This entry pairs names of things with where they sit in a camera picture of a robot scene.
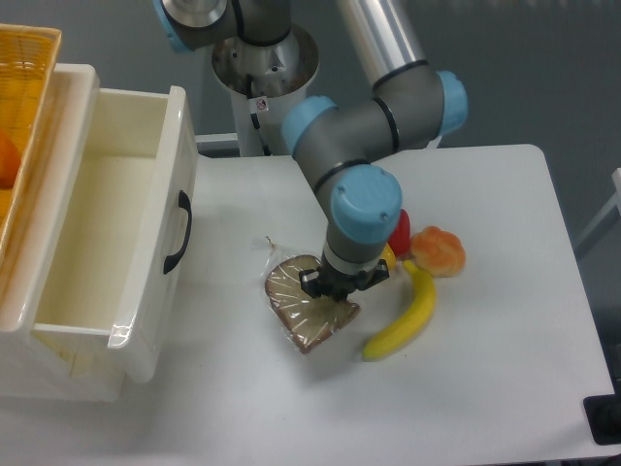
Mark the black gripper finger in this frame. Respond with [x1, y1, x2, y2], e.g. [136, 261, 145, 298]
[356, 258, 390, 291]
[299, 268, 324, 298]

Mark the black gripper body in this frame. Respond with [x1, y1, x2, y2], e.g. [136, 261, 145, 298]
[318, 264, 374, 301]

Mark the brown toast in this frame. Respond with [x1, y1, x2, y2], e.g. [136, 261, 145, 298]
[254, 237, 360, 354]

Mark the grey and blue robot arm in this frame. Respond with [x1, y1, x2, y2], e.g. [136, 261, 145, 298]
[154, 1, 469, 300]

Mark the yellow bell pepper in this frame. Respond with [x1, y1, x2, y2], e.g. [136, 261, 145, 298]
[380, 243, 398, 275]

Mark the red bell pepper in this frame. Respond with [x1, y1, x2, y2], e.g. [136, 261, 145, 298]
[388, 209, 410, 257]

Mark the yellow banana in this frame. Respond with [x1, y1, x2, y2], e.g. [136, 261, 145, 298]
[362, 260, 437, 361]

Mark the orange bread roll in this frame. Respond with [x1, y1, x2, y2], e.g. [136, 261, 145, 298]
[409, 226, 467, 278]

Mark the white plastic drawer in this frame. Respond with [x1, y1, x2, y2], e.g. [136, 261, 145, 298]
[46, 86, 198, 383]

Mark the black device at table corner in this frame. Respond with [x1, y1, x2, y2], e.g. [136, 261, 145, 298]
[583, 394, 620, 446]

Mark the white drawer cabinet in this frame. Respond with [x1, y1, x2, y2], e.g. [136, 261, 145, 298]
[1, 64, 124, 402]

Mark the orange fruit in basket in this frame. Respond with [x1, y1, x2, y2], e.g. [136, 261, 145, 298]
[0, 131, 21, 189]

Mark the yellow woven basket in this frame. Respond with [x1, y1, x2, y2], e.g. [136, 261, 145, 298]
[1, 23, 62, 255]

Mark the black cable on pedestal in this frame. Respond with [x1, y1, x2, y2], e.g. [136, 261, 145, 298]
[245, 75, 274, 157]

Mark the black drawer handle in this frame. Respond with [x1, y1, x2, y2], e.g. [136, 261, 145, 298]
[162, 190, 193, 275]

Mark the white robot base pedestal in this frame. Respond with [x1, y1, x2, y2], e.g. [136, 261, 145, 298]
[212, 24, 319, 157]

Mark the white frame at right edge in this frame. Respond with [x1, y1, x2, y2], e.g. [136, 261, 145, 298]
[573, 168, 620, 260]

